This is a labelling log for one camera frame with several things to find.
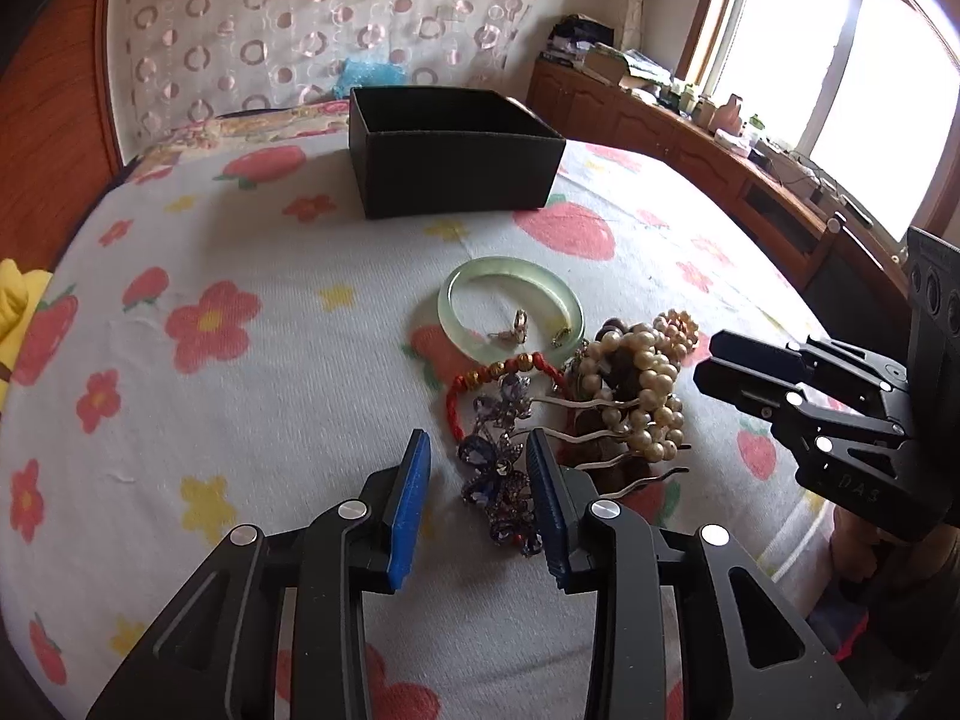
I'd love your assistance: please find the yellow plush toy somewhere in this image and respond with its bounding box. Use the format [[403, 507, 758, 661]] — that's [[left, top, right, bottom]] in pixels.
[[0, 259, 53, 413]]

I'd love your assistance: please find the strawberry flower print bed sheet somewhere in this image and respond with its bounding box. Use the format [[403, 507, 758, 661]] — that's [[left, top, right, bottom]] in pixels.
[[0, 139, 848, 720]]

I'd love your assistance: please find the pile of dark clothes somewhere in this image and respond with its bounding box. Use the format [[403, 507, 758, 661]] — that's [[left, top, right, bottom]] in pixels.
[[544, 13, 616, 65]]

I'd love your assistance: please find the floral blanket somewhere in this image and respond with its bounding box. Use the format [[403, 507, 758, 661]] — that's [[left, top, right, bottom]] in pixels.
[[161, 97, 353, 158]]

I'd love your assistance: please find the brown wooden bead bracelet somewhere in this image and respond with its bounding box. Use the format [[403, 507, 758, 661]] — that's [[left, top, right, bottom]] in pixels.
[[562, 319, 661, 496]]

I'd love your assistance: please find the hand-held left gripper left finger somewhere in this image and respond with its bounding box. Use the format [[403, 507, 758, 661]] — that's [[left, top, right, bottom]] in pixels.
[[86, 429, 432, 720]]

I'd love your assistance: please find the wooden wardrobe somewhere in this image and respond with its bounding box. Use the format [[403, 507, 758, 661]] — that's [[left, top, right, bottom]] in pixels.
[[0, 0, 125, 275]]

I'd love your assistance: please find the open cardboard box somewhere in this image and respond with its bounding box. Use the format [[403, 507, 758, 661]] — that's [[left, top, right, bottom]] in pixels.
[[581, 45, 661, 87]]

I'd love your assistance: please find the sheer curtain with circles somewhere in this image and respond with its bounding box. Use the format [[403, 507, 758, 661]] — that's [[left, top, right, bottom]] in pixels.
[[105, 0, 578, 166]]

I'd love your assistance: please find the pale green jade bangle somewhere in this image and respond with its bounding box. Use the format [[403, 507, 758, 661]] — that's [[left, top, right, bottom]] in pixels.
[[437, 256, 586, 365]]

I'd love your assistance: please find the wooden cabinet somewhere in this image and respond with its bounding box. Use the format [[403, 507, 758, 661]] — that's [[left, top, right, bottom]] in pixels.
[[529, 56, 912, 316]]

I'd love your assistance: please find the purple rhinestone hair comb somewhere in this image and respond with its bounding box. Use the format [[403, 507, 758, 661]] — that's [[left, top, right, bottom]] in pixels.
[[457, 375, 691, 557]]

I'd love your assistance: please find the blue plastic bag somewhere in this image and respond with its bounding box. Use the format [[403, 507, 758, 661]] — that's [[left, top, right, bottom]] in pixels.
[[334, 58, 410, 100]]

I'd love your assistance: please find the window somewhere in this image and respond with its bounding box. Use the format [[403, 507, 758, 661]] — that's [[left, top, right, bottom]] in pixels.
[[686, 0, 960, 241]]

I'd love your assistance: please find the pearl necklace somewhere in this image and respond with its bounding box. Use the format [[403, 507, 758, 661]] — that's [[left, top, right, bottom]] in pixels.
[[577, 310, 700, 462]]

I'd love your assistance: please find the black cardboard box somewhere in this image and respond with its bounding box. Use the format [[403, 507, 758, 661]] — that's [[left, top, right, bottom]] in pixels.
[[349, 86, 567, 220]]

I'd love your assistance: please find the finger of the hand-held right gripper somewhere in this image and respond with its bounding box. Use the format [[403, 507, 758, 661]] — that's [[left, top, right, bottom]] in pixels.
[[709, 330, 908, 406], [694, 360, 912, 481]]

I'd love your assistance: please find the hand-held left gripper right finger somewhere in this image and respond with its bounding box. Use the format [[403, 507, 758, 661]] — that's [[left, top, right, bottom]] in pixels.
[[525, 427, 875, 720]]

